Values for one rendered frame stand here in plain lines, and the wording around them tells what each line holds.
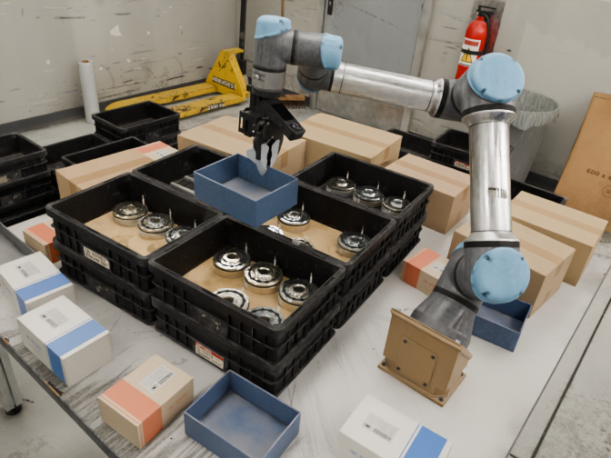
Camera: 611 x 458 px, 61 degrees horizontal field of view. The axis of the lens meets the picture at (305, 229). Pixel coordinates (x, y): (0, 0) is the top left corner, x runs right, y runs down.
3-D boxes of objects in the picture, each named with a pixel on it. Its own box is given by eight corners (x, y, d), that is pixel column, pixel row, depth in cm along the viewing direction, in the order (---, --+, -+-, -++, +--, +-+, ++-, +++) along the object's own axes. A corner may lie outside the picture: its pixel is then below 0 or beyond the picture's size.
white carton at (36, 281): (78, 310, 142) (73, 284, 137) (33, 330, 134) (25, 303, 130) (45, 275, 153) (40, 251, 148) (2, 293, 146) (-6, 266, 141)
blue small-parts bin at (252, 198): (297, 204, 126) (298, 178, 123) (255, 228, 116) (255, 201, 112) (237, 176, 136) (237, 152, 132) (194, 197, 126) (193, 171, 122)
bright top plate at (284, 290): (325, 290, 134) (326, 288, 133) (304, 310, 126) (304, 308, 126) (294, 274, 138) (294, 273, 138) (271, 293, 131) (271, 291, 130)
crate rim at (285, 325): (347, 274, 131) (348, 267, 130) (277, 342, 110) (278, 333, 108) (225, 220, 149) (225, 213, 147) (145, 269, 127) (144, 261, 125)
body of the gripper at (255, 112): (259, 129, 131) (263, 81, 125) (284, 139, 126) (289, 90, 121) (236, 134, 125) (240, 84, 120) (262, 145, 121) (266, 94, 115)
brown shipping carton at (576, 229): (591, 259, 186) (608, 221, 177) (575, 287, 171) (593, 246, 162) (508, 227, 200) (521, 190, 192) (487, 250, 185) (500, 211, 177)
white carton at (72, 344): (114, 359, 129) (109, 332, 124) (69, 387, 120) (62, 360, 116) (68, 321, 138) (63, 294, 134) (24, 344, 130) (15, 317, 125)
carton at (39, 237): (73, 230, 174) (69, 211, 170) (95, 244, 169) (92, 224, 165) (26, 250, 163) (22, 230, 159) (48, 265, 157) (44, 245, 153)
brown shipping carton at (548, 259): (558, 289, 168) (575, 249, 160) (528, 319, 155) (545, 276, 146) (476, 248, 186) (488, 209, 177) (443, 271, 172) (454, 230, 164)
